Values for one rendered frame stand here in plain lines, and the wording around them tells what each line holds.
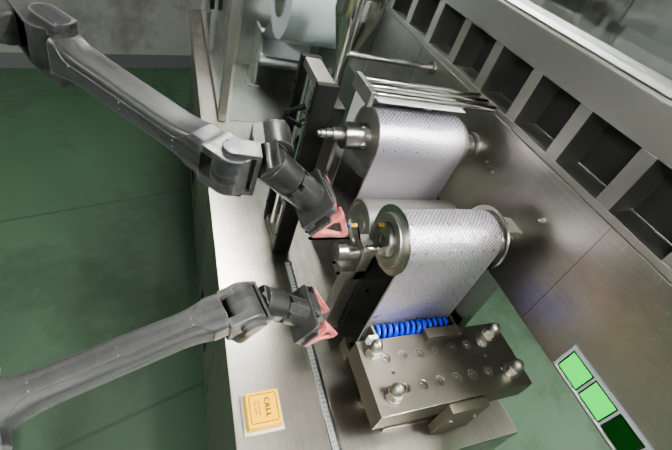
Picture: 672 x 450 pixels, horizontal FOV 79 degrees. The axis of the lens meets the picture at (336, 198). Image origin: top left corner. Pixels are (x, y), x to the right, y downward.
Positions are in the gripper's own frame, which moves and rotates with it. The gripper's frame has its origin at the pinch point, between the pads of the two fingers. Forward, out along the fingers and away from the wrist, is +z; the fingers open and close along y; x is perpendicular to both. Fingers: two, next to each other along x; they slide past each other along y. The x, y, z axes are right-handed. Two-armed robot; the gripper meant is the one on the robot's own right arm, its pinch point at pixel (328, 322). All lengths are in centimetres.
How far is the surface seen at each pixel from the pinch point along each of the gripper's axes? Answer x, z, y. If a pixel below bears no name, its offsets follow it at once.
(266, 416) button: -18.7, -4.0, 11.4
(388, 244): 21.8, -4.4, -3.1
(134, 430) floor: -111, 21, -27
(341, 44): 38, -3, -75
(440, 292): 20.0, 17.4, 0.4
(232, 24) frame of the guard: 15, -23, -102
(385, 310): 9.0, 9.7, 0.3
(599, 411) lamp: 32, 29, 32
